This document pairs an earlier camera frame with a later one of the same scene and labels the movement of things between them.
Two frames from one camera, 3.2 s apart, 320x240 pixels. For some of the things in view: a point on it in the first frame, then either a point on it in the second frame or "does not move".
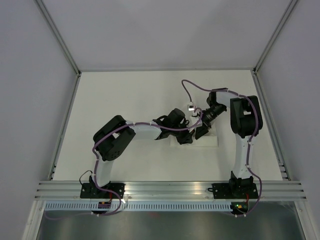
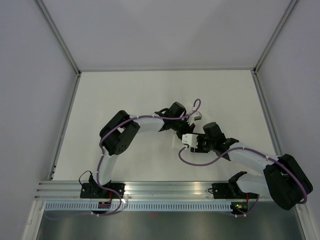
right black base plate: (234, 190) does not move
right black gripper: (201, 131) to (199, 149)
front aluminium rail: (67, 190) does not move
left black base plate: (88, 190) does not move
